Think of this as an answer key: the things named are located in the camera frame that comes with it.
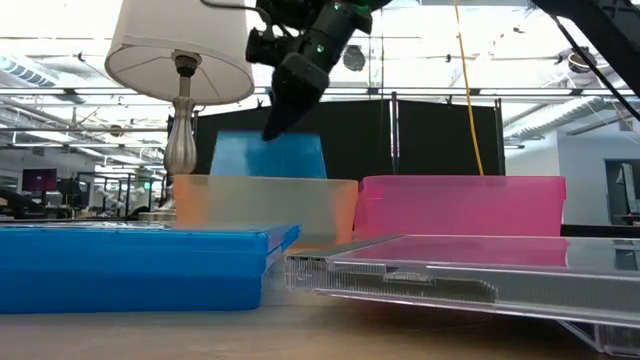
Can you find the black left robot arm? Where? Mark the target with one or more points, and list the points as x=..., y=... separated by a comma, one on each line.
x=270, y=5

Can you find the dark glass door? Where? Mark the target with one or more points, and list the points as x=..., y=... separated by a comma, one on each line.
x=622, y=192

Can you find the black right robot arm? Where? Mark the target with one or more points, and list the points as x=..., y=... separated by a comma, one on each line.
x=600, y=25

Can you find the black aluminium table frame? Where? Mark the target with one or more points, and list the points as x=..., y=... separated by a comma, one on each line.
x=600, y=230

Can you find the orange translucent plastic bin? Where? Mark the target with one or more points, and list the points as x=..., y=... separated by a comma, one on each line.
x=320, y=210

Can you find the white shade silver table lamp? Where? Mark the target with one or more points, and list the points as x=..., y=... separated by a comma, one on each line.
x=180, y=50

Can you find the dark monitor screen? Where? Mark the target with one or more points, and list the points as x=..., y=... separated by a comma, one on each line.
x=39, y=180

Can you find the black partition screen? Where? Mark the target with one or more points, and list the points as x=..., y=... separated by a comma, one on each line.
x=430, y=140

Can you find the black office chair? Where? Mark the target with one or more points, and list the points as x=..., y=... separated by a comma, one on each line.
x=12, y=202

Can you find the pink translucent plastic bin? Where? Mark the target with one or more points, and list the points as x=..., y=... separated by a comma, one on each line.
x=460, y=205

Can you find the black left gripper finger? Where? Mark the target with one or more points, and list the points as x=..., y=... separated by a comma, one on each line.
x=295, y=95

